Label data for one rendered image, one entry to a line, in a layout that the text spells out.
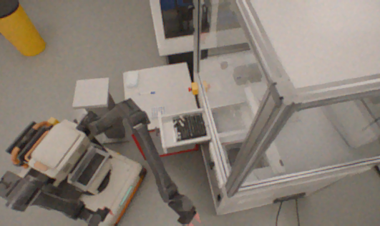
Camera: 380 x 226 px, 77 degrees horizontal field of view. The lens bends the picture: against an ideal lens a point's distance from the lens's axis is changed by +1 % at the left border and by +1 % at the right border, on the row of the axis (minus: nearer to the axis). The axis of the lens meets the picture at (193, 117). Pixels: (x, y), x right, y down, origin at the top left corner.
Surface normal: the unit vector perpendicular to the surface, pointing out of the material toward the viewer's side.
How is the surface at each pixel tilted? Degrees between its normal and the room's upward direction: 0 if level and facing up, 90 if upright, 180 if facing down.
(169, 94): 0
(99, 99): 0
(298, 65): 0
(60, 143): 42
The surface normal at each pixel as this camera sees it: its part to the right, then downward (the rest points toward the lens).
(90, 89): -0.01, -0.49
